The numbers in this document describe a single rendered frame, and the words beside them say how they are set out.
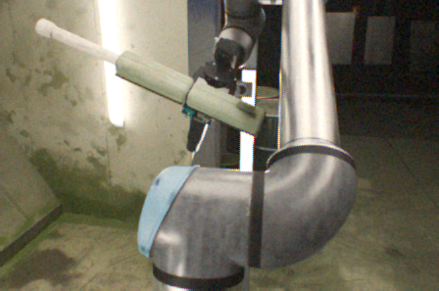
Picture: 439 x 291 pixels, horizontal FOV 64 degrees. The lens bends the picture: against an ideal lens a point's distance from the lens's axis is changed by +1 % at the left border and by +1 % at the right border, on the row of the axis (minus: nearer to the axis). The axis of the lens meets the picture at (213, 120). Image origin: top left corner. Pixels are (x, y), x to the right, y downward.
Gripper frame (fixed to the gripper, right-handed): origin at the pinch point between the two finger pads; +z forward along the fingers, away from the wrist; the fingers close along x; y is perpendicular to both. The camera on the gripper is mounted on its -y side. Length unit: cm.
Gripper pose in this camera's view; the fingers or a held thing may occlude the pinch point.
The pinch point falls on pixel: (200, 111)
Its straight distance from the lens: 70.6
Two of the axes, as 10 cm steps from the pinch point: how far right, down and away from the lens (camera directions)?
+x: -9.2, -3.9, 0.4
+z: -3.4, 7.4, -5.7
